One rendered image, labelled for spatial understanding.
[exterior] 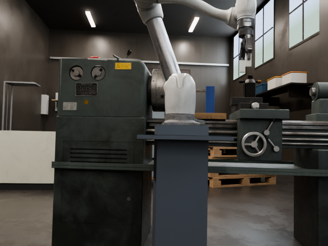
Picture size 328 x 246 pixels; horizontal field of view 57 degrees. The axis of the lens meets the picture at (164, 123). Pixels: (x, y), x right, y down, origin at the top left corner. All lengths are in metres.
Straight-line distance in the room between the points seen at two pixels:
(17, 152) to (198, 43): 8.75
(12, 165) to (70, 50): 7.84
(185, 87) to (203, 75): 10.02
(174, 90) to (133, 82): 0.55
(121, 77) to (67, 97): 0.39
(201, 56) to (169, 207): 10.41
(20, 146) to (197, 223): 3.22
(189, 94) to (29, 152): 3.12
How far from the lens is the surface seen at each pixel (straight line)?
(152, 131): 2.06
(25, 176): 4.37
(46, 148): 4.26
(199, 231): 1.53
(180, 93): 1.51
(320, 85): 2.36
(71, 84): 2.13
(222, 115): 2.05
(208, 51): 11.79
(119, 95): 2.02
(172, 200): 1.47
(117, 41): 11.60
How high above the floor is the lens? 0.75
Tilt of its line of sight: 2 degrees up
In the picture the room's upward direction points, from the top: 1 degrees clockwise
